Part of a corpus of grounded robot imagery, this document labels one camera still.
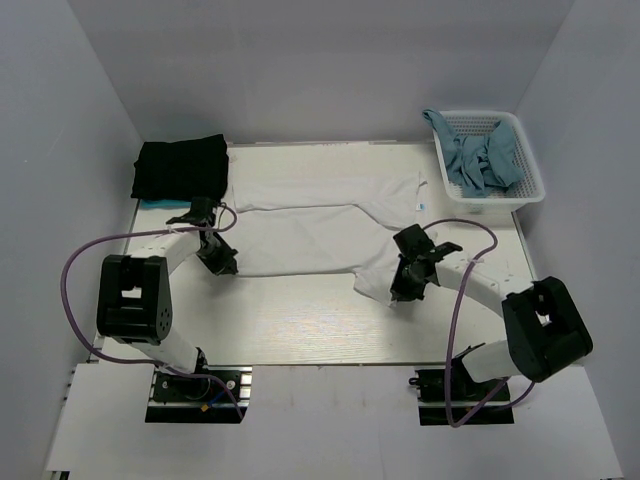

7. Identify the white t shirt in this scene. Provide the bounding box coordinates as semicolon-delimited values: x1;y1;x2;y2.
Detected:
225;173;427;306

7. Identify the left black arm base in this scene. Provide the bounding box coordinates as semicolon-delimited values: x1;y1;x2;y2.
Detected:
145;366;252;425

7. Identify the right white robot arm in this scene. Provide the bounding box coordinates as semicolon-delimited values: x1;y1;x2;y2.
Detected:
391;245;593;399

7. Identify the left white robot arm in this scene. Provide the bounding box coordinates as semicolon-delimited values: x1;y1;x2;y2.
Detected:
97;231;238;399

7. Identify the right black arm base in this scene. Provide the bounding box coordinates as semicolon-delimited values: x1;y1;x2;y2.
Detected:
408;368;514;426

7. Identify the folded teal t shirt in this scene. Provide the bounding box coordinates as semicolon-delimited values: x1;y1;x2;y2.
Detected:
139;200;191;210

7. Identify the folded black t shirt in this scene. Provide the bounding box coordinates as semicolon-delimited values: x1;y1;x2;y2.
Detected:
131;134;229;202

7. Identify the light blue crumpled t shirt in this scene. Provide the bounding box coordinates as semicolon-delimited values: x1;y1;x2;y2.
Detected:
422;109;524;198

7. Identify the white plastic basket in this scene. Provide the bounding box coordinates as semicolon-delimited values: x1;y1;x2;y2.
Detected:
422;109;545;216

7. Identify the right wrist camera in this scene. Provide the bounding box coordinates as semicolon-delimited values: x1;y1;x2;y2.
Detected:
393;224;462;263

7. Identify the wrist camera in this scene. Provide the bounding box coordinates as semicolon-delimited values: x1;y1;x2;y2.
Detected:
393;224;462;263
166;197;220;227

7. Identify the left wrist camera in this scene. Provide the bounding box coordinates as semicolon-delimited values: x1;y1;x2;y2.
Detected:
166;197;220;227

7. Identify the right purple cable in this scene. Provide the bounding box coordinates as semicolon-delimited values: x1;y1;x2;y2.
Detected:
422;217;536;429

